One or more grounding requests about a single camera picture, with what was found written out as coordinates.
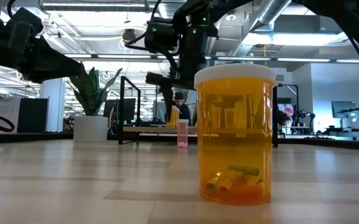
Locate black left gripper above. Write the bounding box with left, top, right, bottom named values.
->
left=0, top=7, right=84, bottom=83

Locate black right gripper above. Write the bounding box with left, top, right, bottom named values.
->
left=145, top=52, right=219, bottom=124

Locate small orange pill bottle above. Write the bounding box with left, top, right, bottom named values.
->
left=167, top=105, right=180, bottom=128

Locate grey monitor on arm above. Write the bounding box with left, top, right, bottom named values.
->
left=331, top=101, right=358, bottom=119

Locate person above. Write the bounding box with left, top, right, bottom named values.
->
left=166, top=91, right=193, bottom=127

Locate black desk monitor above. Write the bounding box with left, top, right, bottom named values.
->
left=103, top=98, right=136, bottom=122

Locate white building column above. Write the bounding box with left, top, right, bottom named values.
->
left=39, top=77, right=66, bottom=133

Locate black partition panel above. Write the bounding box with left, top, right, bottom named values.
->
left=17, top=98, right=49, bottom=133

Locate white hanging cloth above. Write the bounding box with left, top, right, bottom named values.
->
left=0, top=96, right=22, bottom=134

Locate white bottle bottom centre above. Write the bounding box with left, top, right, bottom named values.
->
left=193, top=63, right=279, bottom=207

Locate snake plant in white pot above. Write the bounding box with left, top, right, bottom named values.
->
left=58, top=60, right=123, bottom=143

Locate bright ceiling light panel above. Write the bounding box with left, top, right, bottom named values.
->
left=243, top=32, right=348, bottom=47

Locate wooden shelf black metal frame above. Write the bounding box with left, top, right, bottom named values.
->
left=118, top=76, right=300, bottom=149

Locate black aluminium table frame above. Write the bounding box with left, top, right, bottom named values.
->
left=0, top=132, right=359, bottom=152

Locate black ceiling camera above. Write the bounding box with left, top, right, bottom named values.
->
left=122, top=28, right=138, bottom=44

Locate red white wall poster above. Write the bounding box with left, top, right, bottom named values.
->
left=279, top=103, right=295, bottom=118

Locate silver ventilation duct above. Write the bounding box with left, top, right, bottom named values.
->
left=230, top=0, right=292, bottom=58

